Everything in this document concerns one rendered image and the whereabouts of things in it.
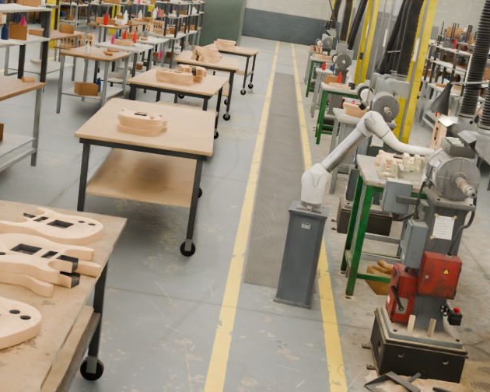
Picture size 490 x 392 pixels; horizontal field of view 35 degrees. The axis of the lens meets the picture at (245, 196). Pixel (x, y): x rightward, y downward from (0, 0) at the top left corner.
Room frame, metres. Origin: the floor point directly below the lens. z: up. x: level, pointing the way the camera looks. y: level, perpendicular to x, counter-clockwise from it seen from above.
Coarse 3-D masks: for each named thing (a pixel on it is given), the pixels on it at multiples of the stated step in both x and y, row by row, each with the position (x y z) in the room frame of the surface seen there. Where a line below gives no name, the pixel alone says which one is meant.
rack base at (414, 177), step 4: (400, 164) 5.84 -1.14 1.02; (400, 168) 5.69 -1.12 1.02; (400, 172) 5.63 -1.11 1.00; (404, 172) 5.62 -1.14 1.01; (408, 172) 5.62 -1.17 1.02; (412, 172) 5.61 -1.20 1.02; (416, 172) 5.63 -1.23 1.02; (420, 172) 5.65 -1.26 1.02; (400, 176) 5.62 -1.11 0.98; (404, 176) 5.62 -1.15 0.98; (408, 176) 5.61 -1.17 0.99; (412, 176) 5.61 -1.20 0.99; (416, 176) 5.61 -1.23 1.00; (420, 176) 5.61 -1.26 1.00; (408, 180) 5.61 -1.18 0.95; (412, 180) 5.61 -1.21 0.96; (416, 180) 5.61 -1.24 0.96; (420, 180) 5.61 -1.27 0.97; (416, 184) 5.61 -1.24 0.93
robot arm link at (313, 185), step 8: (312, 176) 5.29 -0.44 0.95; (320, 176) 5.29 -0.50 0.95; (304, 184) 5.30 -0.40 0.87; (312, 184) 5.26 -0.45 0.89; (320, 184) 5.27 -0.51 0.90; (304, 192) 5.29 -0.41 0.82; (312, 192) 5.26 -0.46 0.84; (320, 192) 5.27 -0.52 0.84; (304, 200) 5.28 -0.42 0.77; (312, 200) 5.26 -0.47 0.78; (320, 200) 5.29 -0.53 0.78
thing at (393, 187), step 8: (392, 184) 4.70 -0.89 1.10; (400, 184) 4.70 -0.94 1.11; (408, 184) 4.70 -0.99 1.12; (384, 192) 4.74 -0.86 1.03; (392, 192) 4.70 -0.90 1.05; (400, 192) 4.70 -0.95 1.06; (408, 192) 4.70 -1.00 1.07; (384, 200) 4.70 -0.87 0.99; (392, 200) 4.70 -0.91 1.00; (384, 208) 4.70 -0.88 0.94; (392, 208) 4.70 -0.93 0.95; (400, 208) 4.70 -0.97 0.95; (408, 216) 4.64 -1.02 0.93
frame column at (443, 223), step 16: (432, 208) 4.44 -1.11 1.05; (448, 208) 4.42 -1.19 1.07; (432, 224) 4.43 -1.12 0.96; (448, 224) 4.42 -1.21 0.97; (432, 240) 4.43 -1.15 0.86; (448, 240) 4.43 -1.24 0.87; (416, 272) 4.51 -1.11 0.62; (416, 304) 4.43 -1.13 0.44; (432, 304) 4.43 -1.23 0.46; (416, 320) 4.41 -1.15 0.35
